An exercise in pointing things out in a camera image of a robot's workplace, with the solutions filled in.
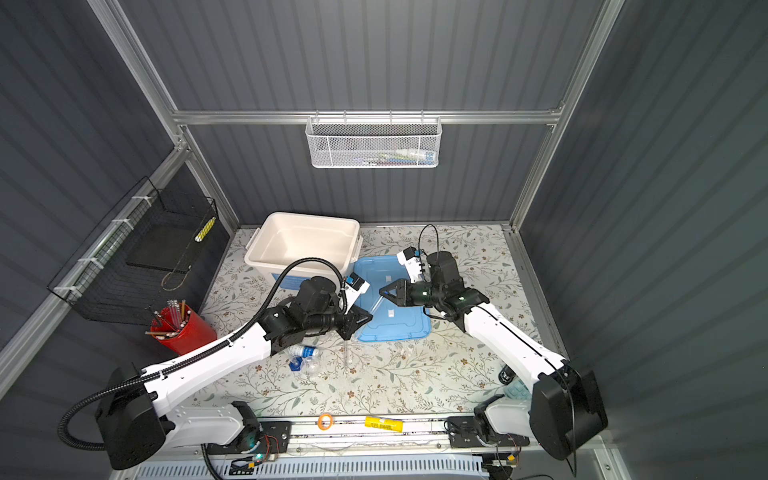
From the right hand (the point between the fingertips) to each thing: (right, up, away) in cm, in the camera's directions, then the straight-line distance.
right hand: (385, 295), depth 76 cm
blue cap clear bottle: (-24, -19, +9) cm, 32 cm away
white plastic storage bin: (-38, +16, +29) cm, 50 cm away
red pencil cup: (-53, -9, 0) cm, 54 cm away
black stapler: (+33, -22, +3) cm, 40 cm away
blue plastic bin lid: (+1, -11, +18) cm, 21 cm away
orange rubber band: (-16, -33, +1) cm, 37 cm away
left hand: (-4, -5, 0) cm, 6 cm away
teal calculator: (+36, -26, +3) cm, 44 cm away
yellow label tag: (+2, -32, -3) cm, 32 cm away
